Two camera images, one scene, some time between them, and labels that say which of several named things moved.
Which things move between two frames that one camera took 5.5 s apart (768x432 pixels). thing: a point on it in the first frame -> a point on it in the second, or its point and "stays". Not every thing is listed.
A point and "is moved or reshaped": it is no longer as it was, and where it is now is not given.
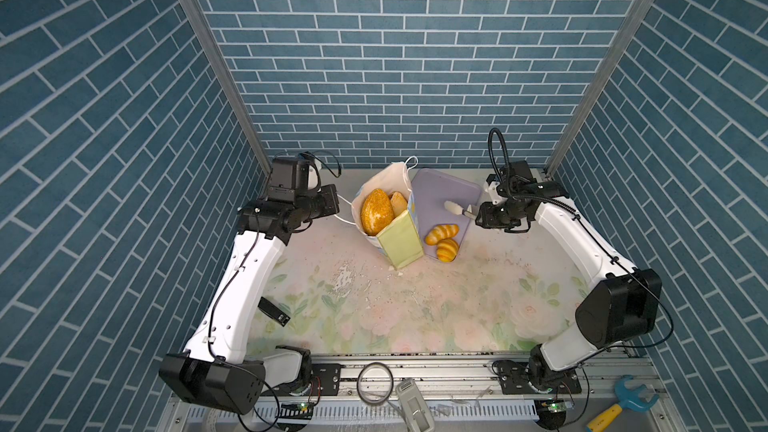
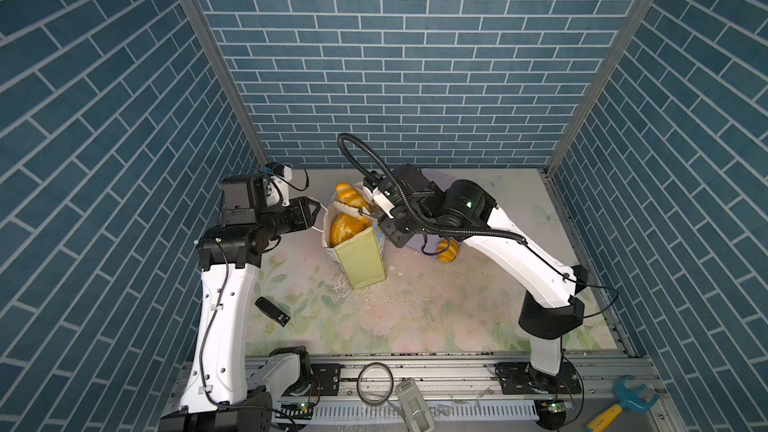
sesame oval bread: [377, 211] is moved or reshaped
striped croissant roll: [440, 232] -> [347, 194]
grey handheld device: [415, 412] stays
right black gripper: [487, 218] -> [393, 235]
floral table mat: [507, 292] stays
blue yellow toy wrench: [633, 399] stays
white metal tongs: [455, 208] is moved or reshaped
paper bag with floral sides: [401, 242] is moved or reshaped
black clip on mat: [273, 312] stays
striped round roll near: [447, 250] stays
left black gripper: [329, 196] -> [300, 213]
